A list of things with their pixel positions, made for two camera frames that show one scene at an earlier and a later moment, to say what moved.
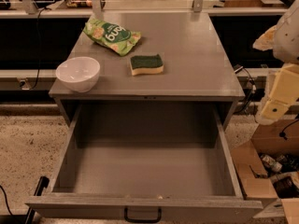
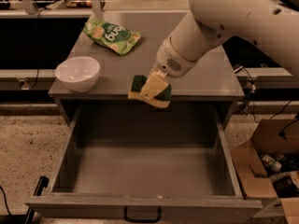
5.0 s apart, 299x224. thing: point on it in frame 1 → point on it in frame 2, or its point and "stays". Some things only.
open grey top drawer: (145, 161) stays
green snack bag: (118, 38) stays
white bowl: (79, 74) stays
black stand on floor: (27, 218) stays
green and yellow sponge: (142, 64) → (163, 99)
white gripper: (288, 39) → (170, 62)
